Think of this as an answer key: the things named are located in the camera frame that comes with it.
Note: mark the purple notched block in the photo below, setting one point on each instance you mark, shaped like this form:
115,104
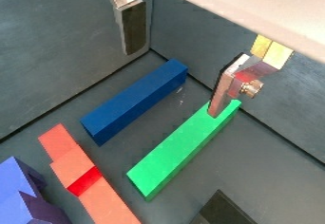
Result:
22,203

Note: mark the black angled bracket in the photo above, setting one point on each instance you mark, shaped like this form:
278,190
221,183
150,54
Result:
221,211

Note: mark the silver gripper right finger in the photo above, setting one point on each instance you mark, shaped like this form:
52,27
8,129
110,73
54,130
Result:
238,79

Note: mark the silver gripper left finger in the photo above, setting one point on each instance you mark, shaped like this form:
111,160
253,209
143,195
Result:
130,17

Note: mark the red notched block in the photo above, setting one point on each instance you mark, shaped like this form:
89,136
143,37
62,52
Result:
82,179

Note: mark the green rectangular block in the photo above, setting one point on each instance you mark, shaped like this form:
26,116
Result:
170,156

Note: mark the dark blue rectangular block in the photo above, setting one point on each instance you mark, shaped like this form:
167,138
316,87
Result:
111,116

